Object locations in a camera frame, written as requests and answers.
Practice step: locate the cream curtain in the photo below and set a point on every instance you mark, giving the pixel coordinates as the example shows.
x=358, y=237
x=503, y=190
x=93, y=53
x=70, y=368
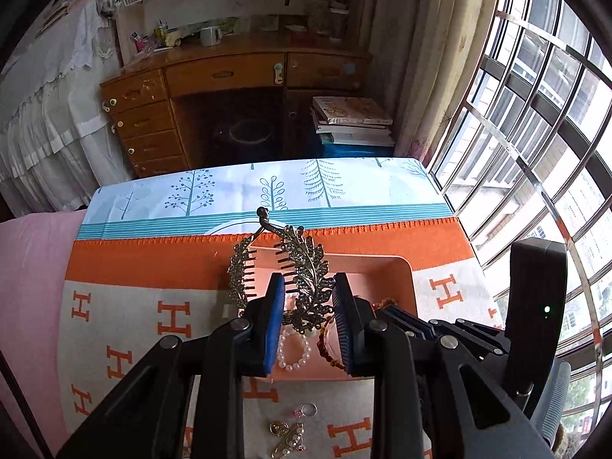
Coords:
x=420, y=57

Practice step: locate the metal window grille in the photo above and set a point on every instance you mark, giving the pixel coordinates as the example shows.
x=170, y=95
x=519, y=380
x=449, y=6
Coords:
x=540, y=105

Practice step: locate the pile of books and papers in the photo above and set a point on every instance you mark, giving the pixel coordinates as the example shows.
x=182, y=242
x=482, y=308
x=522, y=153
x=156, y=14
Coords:
x=62, y=7

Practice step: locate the patterned cloth bag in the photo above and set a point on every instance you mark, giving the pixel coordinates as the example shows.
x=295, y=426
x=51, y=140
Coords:
x=109, y=1

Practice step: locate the white drawer lock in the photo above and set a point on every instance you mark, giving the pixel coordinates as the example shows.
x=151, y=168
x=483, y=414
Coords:
x=278, y=74

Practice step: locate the white lace-covered furniture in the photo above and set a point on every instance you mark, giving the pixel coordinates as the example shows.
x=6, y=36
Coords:
x=52, y=105

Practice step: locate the yellow toy truck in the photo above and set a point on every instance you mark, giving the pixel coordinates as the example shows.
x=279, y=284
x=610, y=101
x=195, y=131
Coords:
x=168, y=38

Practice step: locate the pink bed sheet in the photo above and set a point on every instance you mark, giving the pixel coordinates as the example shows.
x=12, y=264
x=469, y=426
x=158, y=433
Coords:
x=28, y=296

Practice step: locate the leaf-shaped rhinestone hair comb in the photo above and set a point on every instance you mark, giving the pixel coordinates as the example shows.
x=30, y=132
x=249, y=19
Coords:
x=306, y=258

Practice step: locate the glass jar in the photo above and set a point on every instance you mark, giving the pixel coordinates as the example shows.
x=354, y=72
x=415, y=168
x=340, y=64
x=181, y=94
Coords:
x=318, y=16
x=338, y=21

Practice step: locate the tree print bed sheet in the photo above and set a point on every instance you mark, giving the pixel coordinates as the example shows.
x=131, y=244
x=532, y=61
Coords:
x=215, y=196

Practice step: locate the stack of books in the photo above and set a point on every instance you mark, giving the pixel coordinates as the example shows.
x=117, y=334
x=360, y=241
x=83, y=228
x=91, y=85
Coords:
x=351, y=114

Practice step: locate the pink plastic tray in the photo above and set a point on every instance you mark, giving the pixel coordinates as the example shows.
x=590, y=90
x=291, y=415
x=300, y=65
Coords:
x=373, y=272

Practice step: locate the white mug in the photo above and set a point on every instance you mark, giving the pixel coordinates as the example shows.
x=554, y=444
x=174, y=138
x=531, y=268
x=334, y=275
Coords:
x=209, y=36

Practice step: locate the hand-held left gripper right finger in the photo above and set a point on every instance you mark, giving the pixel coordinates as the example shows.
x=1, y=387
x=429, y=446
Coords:
x=342, y=325

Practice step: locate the wooden desk with drawers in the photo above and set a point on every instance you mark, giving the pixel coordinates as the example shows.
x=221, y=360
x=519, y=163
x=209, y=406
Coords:
x=229, y=74

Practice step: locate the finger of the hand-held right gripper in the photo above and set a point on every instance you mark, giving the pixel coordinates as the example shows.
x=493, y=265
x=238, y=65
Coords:
x=471, y=333

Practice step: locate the orange and cream patterned blanket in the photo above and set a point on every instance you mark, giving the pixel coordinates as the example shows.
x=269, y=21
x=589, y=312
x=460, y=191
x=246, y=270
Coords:
x=143, y=267

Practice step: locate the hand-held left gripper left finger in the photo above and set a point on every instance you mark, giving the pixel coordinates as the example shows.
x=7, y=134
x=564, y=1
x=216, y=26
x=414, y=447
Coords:
x=275, y=325

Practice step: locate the gold pin brooch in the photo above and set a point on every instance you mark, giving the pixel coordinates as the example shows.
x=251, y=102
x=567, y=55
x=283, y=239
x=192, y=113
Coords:
x=282, y=432

